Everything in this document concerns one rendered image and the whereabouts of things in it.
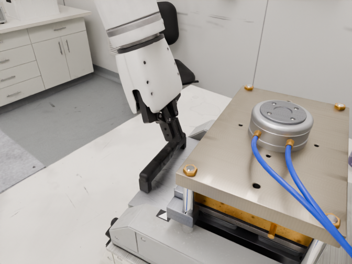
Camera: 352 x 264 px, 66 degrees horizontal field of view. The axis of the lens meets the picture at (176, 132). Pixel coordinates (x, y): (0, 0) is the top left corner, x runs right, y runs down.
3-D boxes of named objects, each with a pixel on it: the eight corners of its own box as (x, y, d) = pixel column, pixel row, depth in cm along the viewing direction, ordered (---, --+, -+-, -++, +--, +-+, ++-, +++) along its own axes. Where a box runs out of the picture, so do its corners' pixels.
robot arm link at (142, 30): (130, 22, 46) (136, 40, 47) (94, 35, 39) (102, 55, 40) (171, 8, 41) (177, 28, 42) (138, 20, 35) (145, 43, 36)
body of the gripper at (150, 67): (138, 33, 47) (160, 93, 51) (98, 50, 39) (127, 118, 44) (174, 22, 42) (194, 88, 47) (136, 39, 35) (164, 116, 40)
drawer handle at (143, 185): (186, 146, 58) (187, 131, 56) (148, 194, 48) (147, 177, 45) (178, 144, 59) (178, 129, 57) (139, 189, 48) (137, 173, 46)
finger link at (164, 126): (155, 106, 46) (167, 139, 49) (144, 114, 44) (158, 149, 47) (170, 105, 45) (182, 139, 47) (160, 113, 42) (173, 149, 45)
